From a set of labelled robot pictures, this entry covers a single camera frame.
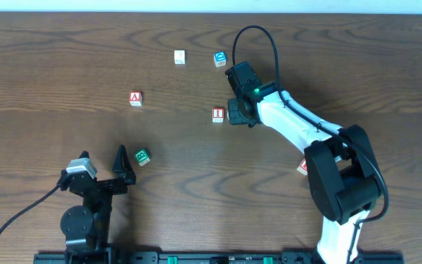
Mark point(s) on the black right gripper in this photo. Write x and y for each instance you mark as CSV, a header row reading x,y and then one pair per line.
x,y
238,118

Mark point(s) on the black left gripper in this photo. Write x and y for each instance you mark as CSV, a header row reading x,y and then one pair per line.
x,y
101,184

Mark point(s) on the red letter I block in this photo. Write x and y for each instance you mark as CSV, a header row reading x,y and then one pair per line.
x,y
218,114

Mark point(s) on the red letter A block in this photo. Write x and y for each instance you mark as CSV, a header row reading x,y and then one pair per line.
x,y
136,98

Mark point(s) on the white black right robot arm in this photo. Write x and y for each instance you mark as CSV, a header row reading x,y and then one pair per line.
x,y
344,178

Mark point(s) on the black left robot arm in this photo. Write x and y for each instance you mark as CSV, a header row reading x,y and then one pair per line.
x,y
86,226

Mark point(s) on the green letter B block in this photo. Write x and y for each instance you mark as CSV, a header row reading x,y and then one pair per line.
x,y
142,157

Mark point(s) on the blue letter D block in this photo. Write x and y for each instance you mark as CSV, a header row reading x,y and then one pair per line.
x,y
220,59

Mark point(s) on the red letter E block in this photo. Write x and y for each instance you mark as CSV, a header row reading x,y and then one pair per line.
x,y
302,167

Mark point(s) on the plain wooden picture block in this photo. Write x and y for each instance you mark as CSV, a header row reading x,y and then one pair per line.
x,y
179,57

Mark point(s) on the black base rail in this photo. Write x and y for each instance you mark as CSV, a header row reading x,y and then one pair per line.
x,y
295,257

